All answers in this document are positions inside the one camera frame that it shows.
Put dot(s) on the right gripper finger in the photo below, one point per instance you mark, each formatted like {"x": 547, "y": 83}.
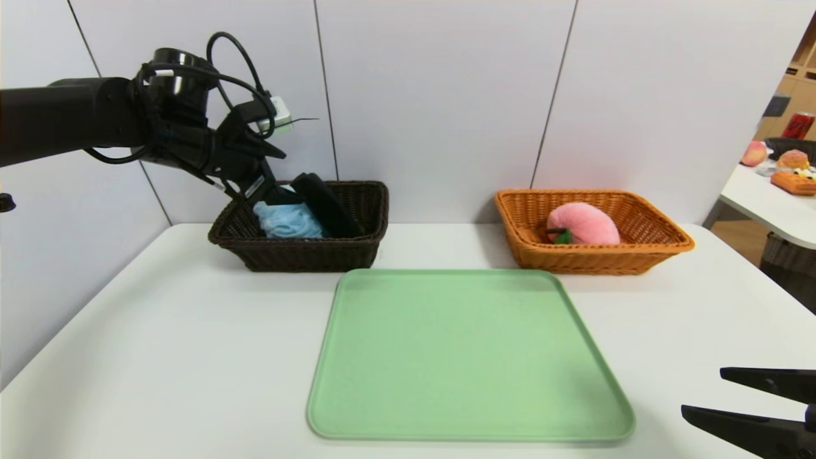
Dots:
{"x": 778, "y": 384}
{"x": 758, "y": 430}

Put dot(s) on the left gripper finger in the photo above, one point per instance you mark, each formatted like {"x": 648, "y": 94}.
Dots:
{"x": 287, "y": 197}

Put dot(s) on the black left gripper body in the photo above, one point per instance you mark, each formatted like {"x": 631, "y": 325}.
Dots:
{"x": 253, "y": 185}

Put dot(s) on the blue mesh bath loofah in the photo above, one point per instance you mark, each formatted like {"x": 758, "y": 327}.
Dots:
{"x": 287, "y": 220}

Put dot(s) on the black glasses case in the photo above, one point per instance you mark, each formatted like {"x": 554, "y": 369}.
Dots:
{"x": 328, "y": 207}

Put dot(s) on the pink plush peach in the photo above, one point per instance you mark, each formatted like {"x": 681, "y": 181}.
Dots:
{"x": 586, "y": 226}

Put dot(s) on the dark brown wicker basket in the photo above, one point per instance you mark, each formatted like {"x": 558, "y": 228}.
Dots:
{"x": 306, "y": 255}

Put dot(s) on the orange wicker basket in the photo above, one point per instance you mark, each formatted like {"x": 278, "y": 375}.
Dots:
{"x": 586, "y": 258}

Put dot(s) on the dark wicker stool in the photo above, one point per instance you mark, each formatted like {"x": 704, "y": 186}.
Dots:
{"x": 790, "y": 261}

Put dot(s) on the white side table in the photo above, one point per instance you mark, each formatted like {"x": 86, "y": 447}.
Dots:
{"x": 758, "y": 204}

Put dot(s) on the orange waffle toy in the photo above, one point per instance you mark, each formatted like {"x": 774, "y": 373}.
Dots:
{"x": 794, "y": 183}

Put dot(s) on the pink bun toy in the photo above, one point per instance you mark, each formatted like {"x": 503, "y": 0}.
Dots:
{"x": 794, "y": 159}

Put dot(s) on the small toy peach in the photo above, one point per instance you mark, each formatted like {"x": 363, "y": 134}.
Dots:
{"x": 755, "y": 155}

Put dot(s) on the black bowl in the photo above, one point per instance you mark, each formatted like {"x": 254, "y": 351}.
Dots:
{"x": 790, "y": 143}

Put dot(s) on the green plastic tray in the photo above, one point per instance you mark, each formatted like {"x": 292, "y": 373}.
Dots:
{"x": 472, "y": 357}

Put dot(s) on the black round knob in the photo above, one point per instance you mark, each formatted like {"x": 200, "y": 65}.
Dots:
{"x": 6, "y": 203}

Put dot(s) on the red soda can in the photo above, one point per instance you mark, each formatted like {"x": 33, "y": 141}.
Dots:
{"x": 798, "y": 125}

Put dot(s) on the wooden shelf unit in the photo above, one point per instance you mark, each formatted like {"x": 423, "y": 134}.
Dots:
{"x": 800, "y": 83}

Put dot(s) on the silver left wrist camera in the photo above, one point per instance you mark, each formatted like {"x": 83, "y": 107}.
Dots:
{"x": 279, "y": 118}

